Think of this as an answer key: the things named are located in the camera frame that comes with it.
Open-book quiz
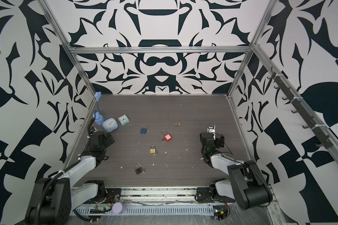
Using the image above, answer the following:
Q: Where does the red padlock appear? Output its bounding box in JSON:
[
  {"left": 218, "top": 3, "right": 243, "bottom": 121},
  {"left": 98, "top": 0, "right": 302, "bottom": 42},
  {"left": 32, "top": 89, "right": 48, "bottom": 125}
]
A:
[{"left": 162, "top": 130, "right": 172, "bottom": 142}]

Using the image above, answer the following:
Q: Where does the blue padlock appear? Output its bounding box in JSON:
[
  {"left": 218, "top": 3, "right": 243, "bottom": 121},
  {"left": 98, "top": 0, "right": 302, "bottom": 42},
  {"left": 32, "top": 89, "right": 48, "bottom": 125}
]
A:
[{"left": 140, "top": 125, "right": 149, "bottom": 134}]

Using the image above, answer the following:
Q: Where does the black padlock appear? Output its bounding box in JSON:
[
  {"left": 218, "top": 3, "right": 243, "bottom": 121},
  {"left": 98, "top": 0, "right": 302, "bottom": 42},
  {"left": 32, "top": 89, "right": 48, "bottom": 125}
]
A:
[{"left": 135, "top": 164, "right": 145, "bottom": 175}]

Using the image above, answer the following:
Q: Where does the brass padlock with key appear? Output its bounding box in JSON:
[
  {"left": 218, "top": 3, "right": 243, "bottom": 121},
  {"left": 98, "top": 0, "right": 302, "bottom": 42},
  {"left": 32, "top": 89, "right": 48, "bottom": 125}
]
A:
[{"left": 149, "top": 145, "right": 157, "bottom": 154}]

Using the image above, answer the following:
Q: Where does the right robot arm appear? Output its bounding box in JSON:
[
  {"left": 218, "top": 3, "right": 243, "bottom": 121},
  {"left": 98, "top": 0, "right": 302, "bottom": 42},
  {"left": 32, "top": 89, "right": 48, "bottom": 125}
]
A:
[{"left": 200, "top": 132, "right": 273, "bottom": 210}]

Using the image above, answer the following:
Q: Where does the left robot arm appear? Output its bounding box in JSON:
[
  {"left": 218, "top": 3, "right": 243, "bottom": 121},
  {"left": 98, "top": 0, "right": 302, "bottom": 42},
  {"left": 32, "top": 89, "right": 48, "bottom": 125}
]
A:
[{"left": 24, "top": 119, "right": 115, "bottom": 225}]

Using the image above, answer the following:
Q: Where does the light blue alarm clock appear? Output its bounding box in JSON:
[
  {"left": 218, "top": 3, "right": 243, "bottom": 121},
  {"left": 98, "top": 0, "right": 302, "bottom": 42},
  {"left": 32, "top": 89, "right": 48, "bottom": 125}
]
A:
[{"left": 102, "top": 118, "right": 118, "bottom": 133}]

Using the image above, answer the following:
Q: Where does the mint green alarm clock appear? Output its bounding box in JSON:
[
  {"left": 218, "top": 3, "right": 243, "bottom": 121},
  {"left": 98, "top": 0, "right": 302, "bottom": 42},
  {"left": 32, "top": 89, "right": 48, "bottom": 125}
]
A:
[{"left": 118, "top": 114, "right": 130, "bottom": 126}]

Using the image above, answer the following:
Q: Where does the purple round lid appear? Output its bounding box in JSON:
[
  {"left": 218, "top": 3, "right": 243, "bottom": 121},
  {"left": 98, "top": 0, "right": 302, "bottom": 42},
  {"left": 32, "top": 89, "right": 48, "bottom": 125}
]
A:
[{"left": 112, "top": 202, "right": 127, "bottom": 214}]

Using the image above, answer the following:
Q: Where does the green circuit board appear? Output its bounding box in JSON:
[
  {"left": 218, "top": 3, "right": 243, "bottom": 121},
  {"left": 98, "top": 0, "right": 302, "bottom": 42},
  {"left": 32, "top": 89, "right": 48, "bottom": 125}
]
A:
[{"left": 213, "top": 205, "right": 231, "bottom": 221}]

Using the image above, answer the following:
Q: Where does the black hook rack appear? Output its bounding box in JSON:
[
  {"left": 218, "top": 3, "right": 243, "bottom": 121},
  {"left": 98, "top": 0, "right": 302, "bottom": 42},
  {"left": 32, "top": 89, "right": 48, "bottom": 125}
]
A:
[{"left": 268, "top": 71, "right": 334, "bottom": 149}]

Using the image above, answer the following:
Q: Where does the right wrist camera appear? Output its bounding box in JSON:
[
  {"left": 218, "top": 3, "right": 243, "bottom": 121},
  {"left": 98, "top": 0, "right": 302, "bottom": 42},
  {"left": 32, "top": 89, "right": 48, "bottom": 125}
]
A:
[{"left": 207, "top": 123, "right": 216, "bottom": 134}]

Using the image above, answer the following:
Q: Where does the white cable duct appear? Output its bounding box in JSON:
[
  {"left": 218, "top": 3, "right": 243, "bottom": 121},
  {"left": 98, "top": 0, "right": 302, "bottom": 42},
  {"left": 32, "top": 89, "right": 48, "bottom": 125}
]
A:
[{"left": 76, "top": 205, "right": 215, "bottom": 216}]

